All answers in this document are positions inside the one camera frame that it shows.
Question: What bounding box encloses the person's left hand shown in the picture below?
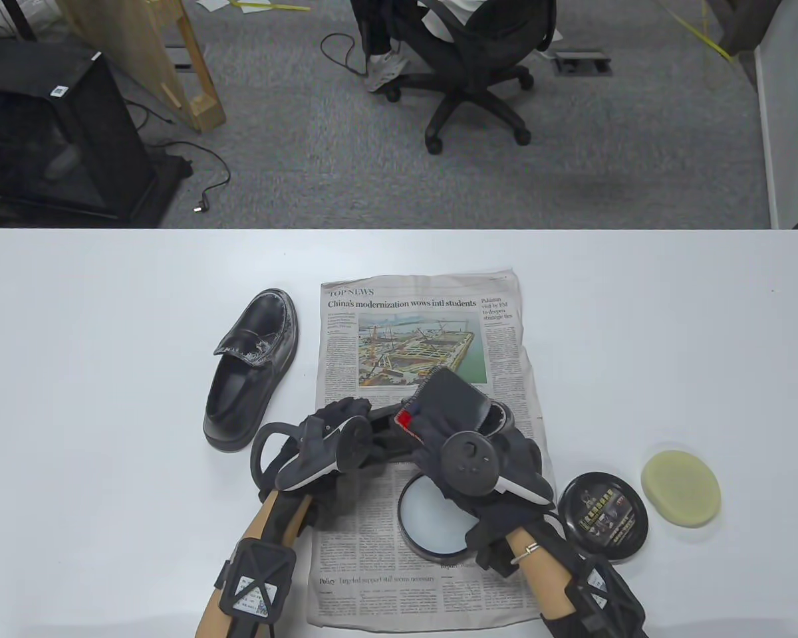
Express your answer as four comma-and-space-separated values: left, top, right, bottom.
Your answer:
259, 397, 374, 514

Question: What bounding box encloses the person's right hand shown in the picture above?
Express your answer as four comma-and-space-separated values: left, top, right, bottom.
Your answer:
391, 403, 555, 571

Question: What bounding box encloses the person's left forearm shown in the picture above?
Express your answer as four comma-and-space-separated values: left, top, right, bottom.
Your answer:
195, 490, 315, 638

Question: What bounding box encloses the black right glove-mounted controller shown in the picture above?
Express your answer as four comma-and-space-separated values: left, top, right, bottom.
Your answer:
438, 401, 555, 506

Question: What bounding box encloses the black glove-mounted controller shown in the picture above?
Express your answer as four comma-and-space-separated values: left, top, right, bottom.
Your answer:
438, 401, 555, 506
251, 417, 373, 494

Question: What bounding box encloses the black left glove-mounted controller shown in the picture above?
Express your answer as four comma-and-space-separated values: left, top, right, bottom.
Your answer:
251, 417, 373, 494

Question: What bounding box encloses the open round shoe polish tin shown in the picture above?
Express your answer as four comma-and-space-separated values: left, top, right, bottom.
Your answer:
397, 473, 481, 559

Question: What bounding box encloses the printed newspaper sheet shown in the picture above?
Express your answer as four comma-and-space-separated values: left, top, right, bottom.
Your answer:
306, 270, 559, 631

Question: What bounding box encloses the black round tin lid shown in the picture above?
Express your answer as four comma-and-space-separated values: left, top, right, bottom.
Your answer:
557, 472, 650, 566

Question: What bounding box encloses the round pale yellow sponge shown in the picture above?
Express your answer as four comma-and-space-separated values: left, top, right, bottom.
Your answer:
640, 450, 722, 529

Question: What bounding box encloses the black office swivel chair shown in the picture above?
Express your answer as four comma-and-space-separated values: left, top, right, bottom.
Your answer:
350, 0, 558, 156

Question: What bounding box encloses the black mesh cabinet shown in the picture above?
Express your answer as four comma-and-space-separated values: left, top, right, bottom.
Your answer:
0, 33, 194, 228

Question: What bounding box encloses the metal floor outlet box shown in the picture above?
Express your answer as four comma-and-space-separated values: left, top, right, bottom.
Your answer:
550, 50, 614, 78

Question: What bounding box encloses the short yellow tape strip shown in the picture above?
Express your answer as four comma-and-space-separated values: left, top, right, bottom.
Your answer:
231, 0, 313, 13

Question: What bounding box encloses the yellow floor tape strip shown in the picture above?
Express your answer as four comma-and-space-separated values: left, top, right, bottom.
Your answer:
665, 0, 736, 62

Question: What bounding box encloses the white partition panel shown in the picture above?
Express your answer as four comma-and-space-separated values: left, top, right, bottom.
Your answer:
754, 0, 798, 231

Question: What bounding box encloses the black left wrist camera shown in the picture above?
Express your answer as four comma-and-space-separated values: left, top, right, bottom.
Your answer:
215, 538, 299, 620

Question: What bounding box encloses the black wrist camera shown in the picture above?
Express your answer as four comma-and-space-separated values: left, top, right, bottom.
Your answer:
559, 557, 647, 638
215, 538, 299, 620

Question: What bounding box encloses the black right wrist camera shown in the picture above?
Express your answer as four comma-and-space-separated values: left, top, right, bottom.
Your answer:
559, 557, 647, 638

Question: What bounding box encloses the black power cable with plug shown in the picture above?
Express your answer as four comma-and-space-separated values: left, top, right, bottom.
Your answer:
125, 98, 232, 215

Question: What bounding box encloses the thin black looped cable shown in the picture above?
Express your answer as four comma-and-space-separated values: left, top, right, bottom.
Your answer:
320, 31, 374, 76

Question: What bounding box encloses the wooden frame stand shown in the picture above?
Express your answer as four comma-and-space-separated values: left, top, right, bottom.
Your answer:
59, 0, 227, 134

